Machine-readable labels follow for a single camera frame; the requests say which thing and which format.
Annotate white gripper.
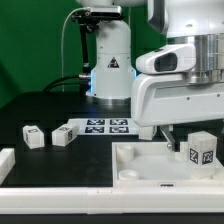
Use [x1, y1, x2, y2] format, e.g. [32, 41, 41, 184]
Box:
[131, 74, 224, 151]

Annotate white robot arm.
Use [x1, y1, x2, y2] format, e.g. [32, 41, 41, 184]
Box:
[76, 0, 224, 140]

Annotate AprilTag marker sheet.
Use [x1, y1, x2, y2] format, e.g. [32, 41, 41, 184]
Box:
[68, 118, 139, 135]

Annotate white U-shaped obstacle fence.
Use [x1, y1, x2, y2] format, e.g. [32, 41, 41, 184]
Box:
[0, 146, 224, 215]

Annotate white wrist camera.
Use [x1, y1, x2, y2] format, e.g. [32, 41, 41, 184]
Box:
[136, 44, 196, 75]

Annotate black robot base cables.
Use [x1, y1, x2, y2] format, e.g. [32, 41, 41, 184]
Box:
[42, 73, 92, 93]

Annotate black camera on stand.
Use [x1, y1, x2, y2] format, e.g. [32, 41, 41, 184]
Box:
[71, 6, 123, 74]

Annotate white camera cable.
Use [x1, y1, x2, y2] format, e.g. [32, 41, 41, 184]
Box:
[60, 7, 88, 93]

